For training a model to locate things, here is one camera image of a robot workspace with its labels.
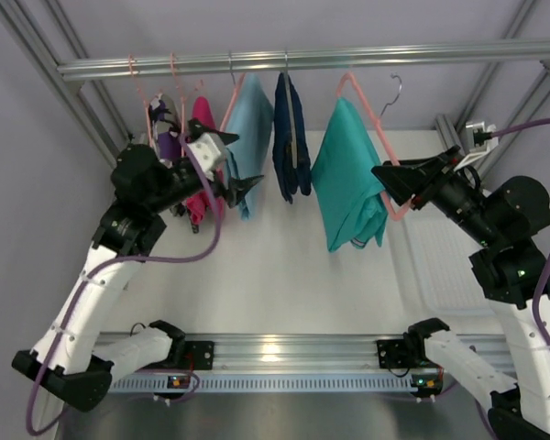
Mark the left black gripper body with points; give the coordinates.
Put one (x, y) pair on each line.
(223, 173)

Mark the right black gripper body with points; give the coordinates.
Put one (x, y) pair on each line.
(429, 170)

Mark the teal trousers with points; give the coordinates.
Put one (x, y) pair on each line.
(349, 195)

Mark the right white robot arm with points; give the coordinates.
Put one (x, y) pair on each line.
(514, 276)

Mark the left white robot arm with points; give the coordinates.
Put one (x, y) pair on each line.
(65, 361)

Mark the navy blue trousers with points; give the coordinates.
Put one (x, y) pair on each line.
(290, 181)

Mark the light blue trousers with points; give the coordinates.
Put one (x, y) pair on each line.
(251, 118)

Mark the purple patterned trousers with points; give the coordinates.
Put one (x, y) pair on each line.
(166, 127)

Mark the pink hanger of magenta trousers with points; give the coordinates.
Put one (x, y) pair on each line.
(181, 89)

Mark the pink hanger of blue trousers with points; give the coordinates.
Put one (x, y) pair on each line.
(236, 91)

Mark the grey hanger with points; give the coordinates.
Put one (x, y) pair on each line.
(287, 84)

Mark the white plastic basket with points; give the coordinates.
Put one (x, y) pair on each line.
(440, 258)

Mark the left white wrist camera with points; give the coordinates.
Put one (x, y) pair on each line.
(209, 149)

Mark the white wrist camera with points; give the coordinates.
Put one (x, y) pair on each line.
(209, 149)
(477, 142)

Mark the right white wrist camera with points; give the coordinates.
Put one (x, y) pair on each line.
(477, 142)

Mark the right aluminium frame struts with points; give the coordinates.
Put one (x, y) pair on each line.
(517, 90)

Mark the aluminium frame struts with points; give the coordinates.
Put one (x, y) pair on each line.
(517, 90)
(55, 153)

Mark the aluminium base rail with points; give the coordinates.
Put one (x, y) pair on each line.
(254, 354)

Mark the aluminium hanging rail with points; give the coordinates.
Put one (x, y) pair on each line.
(512, 49)

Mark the white slotted cable duct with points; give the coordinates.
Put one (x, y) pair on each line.
(208, 382)

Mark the left aluminium frame struts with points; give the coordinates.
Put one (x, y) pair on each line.
(55, 153)

